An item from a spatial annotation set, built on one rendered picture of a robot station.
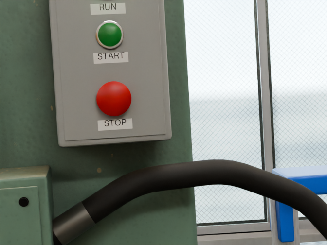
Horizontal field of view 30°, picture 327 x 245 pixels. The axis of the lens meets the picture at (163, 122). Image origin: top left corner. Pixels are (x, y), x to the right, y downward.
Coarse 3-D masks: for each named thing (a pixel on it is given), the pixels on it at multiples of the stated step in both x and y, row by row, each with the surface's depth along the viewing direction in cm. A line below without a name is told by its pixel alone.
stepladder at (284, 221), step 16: (288, 176) 134; (304, 176) 134; (320, 176) 134; (320, 192) 134; (272, 208) 140; (288, 208) 136; (272, 224) 139; (288, 224) 136; (272, 240) 139; (288, 240) 136
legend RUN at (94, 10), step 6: (96, 6) 52; (102, 6) 52; (108, 6) 52; (114, 6) 53; (120, 6) 53; (96, 12) 52; (102, 12) 52; (108, 12) 53; (114, 12) 53; (120, 12) 53
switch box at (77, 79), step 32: (64, 0) 52; (96, 0) 52; (128, 0) 53; (160, 0) 53; (64, 32) 52; (128, 32) 53; (160, 32) 53; (64, 64) 52; (96, 64) 53; (128, 64) 53; (160, 64) 53; (64, 96) 52; (160, 96) 54; (64, 128) 52; (96, 128) 53; (160, 128) 54
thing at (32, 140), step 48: (0, 0) 57; (48, 0) 58; (0, 48) 57; (48, 48) 58; (0, 96) 58; (48, 96) 58; (0, 144) 58; (48, 144) 58; (144, 144) 60; (192, 192) 61; (96, 240) 59; (144, 240) 60; (192, 240) 61
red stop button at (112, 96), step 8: (104, 88) 52; (112, 88) 52; (120, 88) 52; (96, 96) 52; (104, 96) 52; (112, 96) 52; (120, 96) 52; (128, 96) 52; (104, 104) 52; (112, 104) 52; (120, 104) 52; (128, 104) 52; (104, 112) 52; (112, 112) 52; (120, 112) 52
